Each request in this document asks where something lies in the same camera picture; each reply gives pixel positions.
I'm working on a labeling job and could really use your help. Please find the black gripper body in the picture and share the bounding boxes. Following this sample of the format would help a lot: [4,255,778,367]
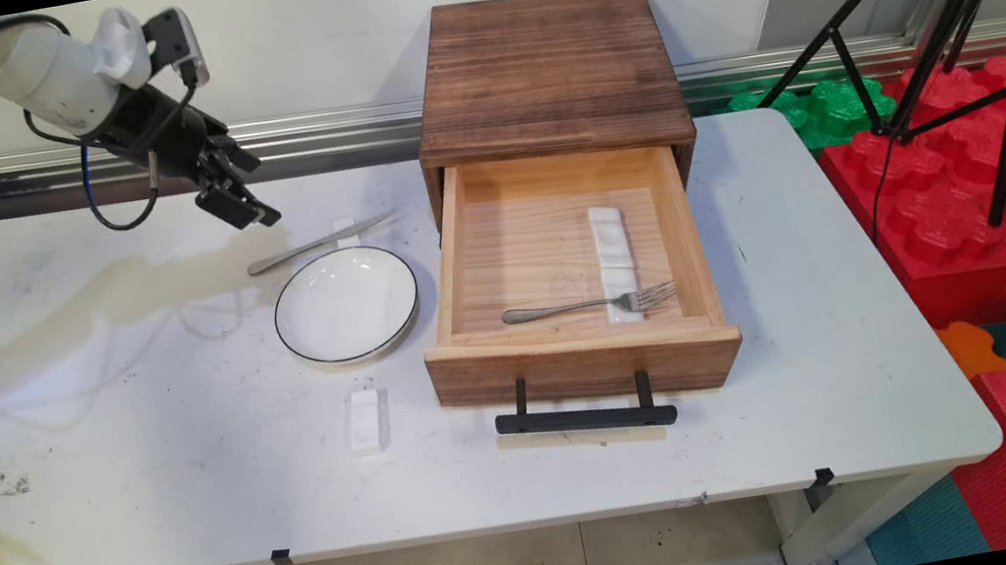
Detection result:
[74,69,240,202]

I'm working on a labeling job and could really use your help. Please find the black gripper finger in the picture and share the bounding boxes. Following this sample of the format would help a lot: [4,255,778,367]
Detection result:
[192,172,260,237]
[213,128,285,234]

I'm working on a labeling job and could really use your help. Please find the silver table knife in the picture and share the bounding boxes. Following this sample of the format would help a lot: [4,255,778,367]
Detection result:
[241,208,405,279]

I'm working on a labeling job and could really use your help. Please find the silver fork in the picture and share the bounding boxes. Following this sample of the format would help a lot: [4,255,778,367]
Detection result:
[498,279,681,334]

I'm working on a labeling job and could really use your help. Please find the white plate with black rim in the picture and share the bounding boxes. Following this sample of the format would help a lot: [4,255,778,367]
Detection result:
[264,238,429,375]

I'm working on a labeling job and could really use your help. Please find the dark brown wooden cabinet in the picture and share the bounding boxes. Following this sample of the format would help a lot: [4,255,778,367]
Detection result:
[397,0,707,235]

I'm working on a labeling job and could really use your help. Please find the long white cutlery rest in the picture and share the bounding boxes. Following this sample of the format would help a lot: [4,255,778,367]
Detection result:
[587,201,647,328]

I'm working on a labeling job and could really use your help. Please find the light wooden drawer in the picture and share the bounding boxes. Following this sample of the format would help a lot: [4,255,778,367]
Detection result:
[395,127,750,431]

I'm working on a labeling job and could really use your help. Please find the green foam block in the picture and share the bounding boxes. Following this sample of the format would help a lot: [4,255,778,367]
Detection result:
[722,68,903,166]

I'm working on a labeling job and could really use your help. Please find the white table leg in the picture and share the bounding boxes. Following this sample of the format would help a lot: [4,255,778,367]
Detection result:
[767,462,965,565]

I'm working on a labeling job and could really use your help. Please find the orange foam piece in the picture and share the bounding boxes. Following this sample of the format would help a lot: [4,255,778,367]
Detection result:
[933,315,1006,386]

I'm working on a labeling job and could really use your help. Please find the teal foam mat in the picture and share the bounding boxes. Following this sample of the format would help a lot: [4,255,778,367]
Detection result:
[857,470,993,565]

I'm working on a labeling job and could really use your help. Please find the black tripod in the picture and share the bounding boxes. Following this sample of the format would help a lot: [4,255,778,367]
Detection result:
[740,0,1006,260]

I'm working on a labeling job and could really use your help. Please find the aluminium wall rail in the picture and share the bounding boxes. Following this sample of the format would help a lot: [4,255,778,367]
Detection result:
[0,5,1006,223]

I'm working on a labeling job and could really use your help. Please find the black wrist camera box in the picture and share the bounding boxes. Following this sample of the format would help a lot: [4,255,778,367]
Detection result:
[140,3,214,96]

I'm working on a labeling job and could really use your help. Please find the black looped gripper cable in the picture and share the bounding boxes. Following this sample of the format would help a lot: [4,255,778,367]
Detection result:
[22,77,217,245]

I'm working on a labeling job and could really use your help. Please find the black drawer handle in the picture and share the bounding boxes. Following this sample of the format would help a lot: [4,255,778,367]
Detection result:
[488,355,681,452]

